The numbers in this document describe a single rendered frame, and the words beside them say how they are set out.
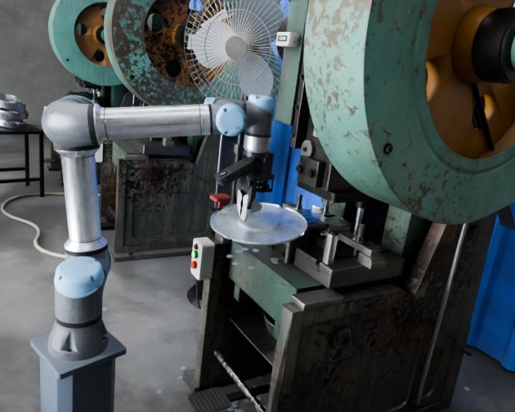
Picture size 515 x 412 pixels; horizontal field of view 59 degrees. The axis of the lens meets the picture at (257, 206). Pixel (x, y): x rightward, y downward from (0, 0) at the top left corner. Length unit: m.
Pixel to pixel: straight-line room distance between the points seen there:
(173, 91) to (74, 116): 1.50
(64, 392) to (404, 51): 1.13
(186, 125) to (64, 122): 0.27
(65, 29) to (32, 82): 3.64
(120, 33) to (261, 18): 0.75
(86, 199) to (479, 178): 1.00
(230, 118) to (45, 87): 6.77
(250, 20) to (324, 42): 1.21
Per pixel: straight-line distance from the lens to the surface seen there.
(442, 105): 1.16
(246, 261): 1.53
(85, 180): 1.29
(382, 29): 0.89
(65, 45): 4.18
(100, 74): 4.26
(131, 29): 2.52
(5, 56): 7.71
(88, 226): 1.33
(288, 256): 1.44
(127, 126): 1.12
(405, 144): 0.98
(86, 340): 1.30
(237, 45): 2.09
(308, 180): 1.43
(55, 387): 1.37
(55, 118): 1.16
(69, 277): 1.24
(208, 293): 1.68
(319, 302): 1.27
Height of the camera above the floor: 1.22
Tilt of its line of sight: 17 degrees down
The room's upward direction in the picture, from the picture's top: 7 degrees clockwise
